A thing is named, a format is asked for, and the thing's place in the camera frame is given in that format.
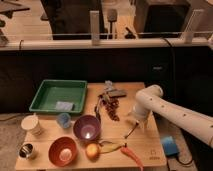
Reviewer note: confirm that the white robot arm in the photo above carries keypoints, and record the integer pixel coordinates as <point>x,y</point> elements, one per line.
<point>150,99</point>

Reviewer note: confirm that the yellow banana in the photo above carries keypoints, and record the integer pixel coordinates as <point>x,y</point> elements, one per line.
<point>108,146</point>

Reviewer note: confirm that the white paper cup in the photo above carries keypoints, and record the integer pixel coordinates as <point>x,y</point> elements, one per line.
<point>31,124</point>

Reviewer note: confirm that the orange carrot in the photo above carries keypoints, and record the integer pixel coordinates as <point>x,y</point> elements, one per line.
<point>133,156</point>

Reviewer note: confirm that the black cabinet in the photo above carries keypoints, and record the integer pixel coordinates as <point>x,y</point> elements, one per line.
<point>160,15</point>

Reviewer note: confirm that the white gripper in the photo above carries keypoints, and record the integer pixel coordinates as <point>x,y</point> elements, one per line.
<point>140,115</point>

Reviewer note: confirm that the metal cup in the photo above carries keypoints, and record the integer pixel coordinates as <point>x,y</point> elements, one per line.
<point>27,151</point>

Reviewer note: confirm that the red yellow apple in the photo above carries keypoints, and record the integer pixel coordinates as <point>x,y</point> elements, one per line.
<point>92,151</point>

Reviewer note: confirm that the red bowl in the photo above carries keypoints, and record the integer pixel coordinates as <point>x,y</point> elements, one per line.
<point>62,151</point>

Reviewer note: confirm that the blue small cup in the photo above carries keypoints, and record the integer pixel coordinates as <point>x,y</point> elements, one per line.
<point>64,120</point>

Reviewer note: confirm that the green plastic tray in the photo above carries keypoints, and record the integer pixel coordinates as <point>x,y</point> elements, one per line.
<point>52,91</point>

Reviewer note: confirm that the purple bowl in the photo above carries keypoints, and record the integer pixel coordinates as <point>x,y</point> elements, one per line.
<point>87,128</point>

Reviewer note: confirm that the blue tape roll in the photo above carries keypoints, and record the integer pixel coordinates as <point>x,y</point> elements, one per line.
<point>169,146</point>

